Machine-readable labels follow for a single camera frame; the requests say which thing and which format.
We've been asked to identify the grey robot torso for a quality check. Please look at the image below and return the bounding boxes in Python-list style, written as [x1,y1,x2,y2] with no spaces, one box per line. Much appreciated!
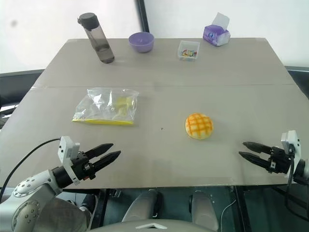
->
[91,218,213,232]

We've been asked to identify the clear box of coloured clips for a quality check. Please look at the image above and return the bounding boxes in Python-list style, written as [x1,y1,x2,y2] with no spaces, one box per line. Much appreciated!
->
[177,40,200,62]

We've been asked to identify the clear zip bag yellow seal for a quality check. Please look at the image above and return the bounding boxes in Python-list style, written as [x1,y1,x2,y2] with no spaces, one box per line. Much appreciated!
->
[71,87,140,126]

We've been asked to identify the grey robot right leg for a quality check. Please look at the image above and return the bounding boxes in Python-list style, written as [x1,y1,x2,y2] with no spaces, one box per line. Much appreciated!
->
[189,190,219,232]

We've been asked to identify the round yellow pineapple bun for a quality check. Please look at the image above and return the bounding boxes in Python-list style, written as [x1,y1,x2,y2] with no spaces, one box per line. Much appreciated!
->
[185,112,214,140]

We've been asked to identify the purple white tissue box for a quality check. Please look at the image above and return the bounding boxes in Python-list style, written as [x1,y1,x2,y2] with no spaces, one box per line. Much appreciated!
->
[203,12,231,47]

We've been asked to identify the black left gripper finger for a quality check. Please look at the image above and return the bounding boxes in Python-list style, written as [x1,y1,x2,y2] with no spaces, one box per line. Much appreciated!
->
[84,143,114,157]
[89,150,121,172]

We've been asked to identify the purple plastic bowl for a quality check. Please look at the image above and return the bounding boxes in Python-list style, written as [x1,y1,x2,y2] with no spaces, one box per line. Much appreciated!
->
[128,32,155,54]

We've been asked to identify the grey robot left leg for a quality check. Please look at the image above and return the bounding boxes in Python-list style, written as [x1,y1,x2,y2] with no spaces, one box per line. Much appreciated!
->
[121,189,163,224]

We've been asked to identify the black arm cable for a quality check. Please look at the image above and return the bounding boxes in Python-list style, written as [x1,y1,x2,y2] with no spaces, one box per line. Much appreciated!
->
[0,138,61,203]
[284,145,309,219]

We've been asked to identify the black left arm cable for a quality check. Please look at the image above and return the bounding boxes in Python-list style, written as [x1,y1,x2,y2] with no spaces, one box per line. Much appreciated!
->
[0,138,61,203]

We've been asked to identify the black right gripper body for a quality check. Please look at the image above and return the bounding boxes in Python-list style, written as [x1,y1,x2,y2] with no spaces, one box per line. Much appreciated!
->
[267,146,293,174]

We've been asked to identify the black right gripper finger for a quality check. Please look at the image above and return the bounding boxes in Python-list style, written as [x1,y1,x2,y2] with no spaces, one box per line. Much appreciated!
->
[242,142,273,155]
[238,151,271,170]

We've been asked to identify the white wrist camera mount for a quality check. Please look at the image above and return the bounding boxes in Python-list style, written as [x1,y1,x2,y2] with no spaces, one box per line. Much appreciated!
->
[281,130,302,179]
[57,135,81,186]

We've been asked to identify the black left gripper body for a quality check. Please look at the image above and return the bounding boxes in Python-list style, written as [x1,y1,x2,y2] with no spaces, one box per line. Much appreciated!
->
[71,151,97,181]

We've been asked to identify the grey translucent water bottle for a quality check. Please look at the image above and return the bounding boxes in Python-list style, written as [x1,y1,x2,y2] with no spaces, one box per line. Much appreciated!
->
[77,13,115,64]

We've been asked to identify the thin white cable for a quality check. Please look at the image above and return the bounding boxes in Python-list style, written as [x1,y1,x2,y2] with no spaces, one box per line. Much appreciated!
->
[217,185,239,223]

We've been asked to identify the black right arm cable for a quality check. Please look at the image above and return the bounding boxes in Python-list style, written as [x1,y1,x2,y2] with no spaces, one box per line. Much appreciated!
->
[284,145,309,219]

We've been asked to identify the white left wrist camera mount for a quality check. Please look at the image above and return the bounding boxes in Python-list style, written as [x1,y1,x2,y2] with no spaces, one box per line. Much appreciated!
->
[57,135,81,186]

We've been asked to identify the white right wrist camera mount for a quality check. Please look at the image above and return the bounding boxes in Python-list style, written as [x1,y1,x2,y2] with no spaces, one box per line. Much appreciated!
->
[281,130,302,179]

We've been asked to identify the grey robot leg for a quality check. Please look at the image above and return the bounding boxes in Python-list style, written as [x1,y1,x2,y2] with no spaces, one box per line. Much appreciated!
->
[121,189,163,224]
[189,190,219,232]

